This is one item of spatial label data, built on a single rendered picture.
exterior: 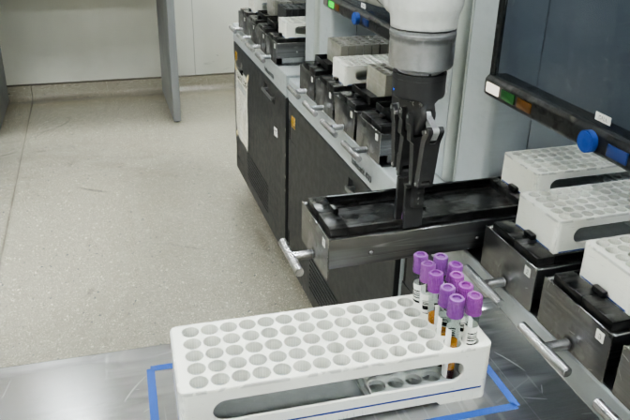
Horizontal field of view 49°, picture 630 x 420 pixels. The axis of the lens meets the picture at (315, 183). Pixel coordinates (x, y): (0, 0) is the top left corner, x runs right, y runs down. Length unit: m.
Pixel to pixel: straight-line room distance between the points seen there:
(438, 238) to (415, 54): 0.30
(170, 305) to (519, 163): 1.44
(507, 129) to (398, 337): 0.63
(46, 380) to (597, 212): 0.74
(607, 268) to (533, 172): 0.27
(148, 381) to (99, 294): 1.70
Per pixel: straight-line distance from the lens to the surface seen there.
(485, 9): 1.22
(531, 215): 1.04
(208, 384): 0.63
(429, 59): 0.93
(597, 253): 0.94
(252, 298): 2.33
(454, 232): 1.08
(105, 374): 0.75
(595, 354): 0.92
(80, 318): 2.33
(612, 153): 0.93
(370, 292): 1.59
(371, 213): 1.09
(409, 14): 0.92
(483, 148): 1.24
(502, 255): 1.05
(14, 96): 4.59
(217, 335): 0.68
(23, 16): 4.48
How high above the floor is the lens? 1.28
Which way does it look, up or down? 24 degrees down
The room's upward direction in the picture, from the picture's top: 1 degrees clockwise
